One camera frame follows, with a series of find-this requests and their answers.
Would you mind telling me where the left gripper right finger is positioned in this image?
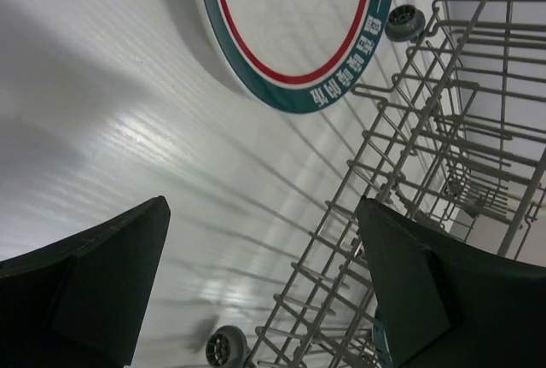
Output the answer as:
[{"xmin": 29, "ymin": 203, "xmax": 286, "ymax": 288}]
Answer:
[{"xmin": 357, "ymin": 198, "xmax": 545, "ymax": 367}]

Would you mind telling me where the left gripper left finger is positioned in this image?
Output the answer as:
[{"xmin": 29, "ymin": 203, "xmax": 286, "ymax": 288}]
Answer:
[{"xmin": 1, "ymin": 196, "xmax": 171, "ymax": 367}]

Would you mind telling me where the green red rimmed plate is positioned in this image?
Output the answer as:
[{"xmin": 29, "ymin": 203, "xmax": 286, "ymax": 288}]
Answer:
[
  {"xmin": 195, "ymin": 0, "xmax": 392, "ymax": 114},
  {"xmin": 372, "ymin": 307, "xmax": 392, "ymax": 368}
]

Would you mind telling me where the grey wire dish rack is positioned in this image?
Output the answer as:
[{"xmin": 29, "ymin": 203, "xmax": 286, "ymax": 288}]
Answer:
[{"xmin": 205, "ymin": 0, "xmax": 545, "ymax": 367}]

